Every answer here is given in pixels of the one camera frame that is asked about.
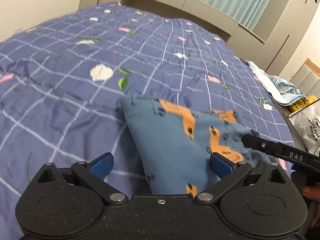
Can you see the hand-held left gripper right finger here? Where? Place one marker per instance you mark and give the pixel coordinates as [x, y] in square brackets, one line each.
[221, 166]

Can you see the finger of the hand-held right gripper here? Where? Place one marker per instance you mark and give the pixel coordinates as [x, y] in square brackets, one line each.
[275, 148]

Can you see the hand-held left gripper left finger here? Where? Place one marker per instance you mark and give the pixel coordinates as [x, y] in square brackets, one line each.
[102, 167]

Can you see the blue pants with orange print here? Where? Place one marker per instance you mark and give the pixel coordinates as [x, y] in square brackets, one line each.
[170, 152]

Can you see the person's right hand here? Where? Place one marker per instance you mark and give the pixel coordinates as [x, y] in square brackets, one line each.
[311, 192]

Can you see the white shopping bag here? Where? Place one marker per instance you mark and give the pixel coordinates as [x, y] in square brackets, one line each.
[307, 127]

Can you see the yellow package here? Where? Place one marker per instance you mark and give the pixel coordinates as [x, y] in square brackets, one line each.
[301, 103]

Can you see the light blue blanket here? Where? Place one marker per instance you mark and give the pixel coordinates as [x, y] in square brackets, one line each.
[277, 87]

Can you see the padded wooden headboard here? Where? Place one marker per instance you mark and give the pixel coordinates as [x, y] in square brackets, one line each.
[308, 80]

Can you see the blue checked floral quilt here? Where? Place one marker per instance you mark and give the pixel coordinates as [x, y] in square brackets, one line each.
[62, 85]

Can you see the grey built-in wardrobe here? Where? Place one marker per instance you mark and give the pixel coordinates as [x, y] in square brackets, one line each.
[282, 30]

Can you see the white wall socket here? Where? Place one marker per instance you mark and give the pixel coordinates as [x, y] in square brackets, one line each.
[18, 29]

